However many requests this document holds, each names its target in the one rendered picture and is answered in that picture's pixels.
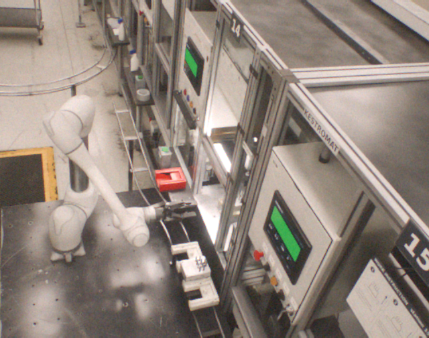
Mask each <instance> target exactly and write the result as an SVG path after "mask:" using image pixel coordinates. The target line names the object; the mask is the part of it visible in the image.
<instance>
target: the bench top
mask: <svg viewBox="0 0 429 338"><path fill-rule="evenodd" d="M141 191H142V193H143V194H144V197H145V198H146V199H147V201H148V203H149V204H150V205H154V204H156V203H159V202H162V201H164V200H163V199H161V197H160V195H159V194H158V192H157V190H156V189H155V188H145V189H141ZM116 195H117V197H118V199H119V200H120V201H121V203H122V204H123V206H124V207H125V209H128V208H143V207H144V208H145V207H148V205H147V203H146V202H145V201H144V199H143V197H142V195H141V193H140V191H139V190H129V191H123V192H116ZM63 202H64V199H63V200H58V201H48V202H42V203H32V204H25V205H15V206H9V207H5V208H1V239H0V338H199V337H198V335H199V333H198V331H197V328H196V324H195V322H194V317H193V314H192V311H190V307H189V302H188V301H187V302H186V300H185V298H184V294H183V291H182V287H181V284H180V281H179V277H178V274H177V271H176V265H175V266H170V262H171V261H172V253H171V247H170V243H169V241H168V237H167V235H166V232H165V230H164V228H163V226H161V224H160V222H159V221H158V222H155V223H153V224H148V225H147V228H148V230H149V239H148V241H147V243H145V245H143V246H142V247H134V246H132V245H131V244H130V243H129V242H128V240H127V239H126V238H125V237H124V235H123V233H122V232H121V230H120V229H117V228H115V227H114V226H113V223H112V215H113V212H112V210H111V208H110V206H109V205H108V204H107V202H106V201H105V199H104V198H103V196H101V194H99V197H98V201H97V203H96V205H95V208H94V210H93V212H92V213H91V215H89V217H88V218H87V220H86V222H85V224H84V227H83V230H82V241H83V247H84V250H85V252H86V255H85V256H84V257H76V258H72V261H71V264H67V262H66V259H64V260H58V261H56V262H51V261H50V257H51V248H50V240H49V236H50V235H49V229H48V221H49V217H50V215H51V213H52V211H54V210H55V209H57V208H58V207H59V206H61V205H62V204H63ZM29 209H32V210H31V211H29ZM162 222H163V223H164V225H165V226H166V229H167V230H168V233H169V236H170V239H171V241H172V245H181V244H185V243H188V240H187V238H186V236H185V234H184V231H183V229H182V227H181V225H180V224H179V222H173V223H165V222H164V219H163V221H162ZM9 225H11V227H9ZM214 307H215V310H216V312H217V315H218V318H219V321H220V324H221V327H222V329H223V331H224V334H225V337H226V338H233V336H232V333H231V330H230V327H229V324H228V322H227V319H226V317H225V313H224V311H223V309H222V307H221V304H220V302H219V305H216V306H214ZM194 312H195V314H196V318H197V321H198V323H199V325H200V329H201V331H202V333H205V332H208V331H214V330H217V329H219V326H218V324H217V321H216V319H215V315H214V313H213V310H212V307H211V306H210V307H207V308H202V309H198V310H194Z"/></svg>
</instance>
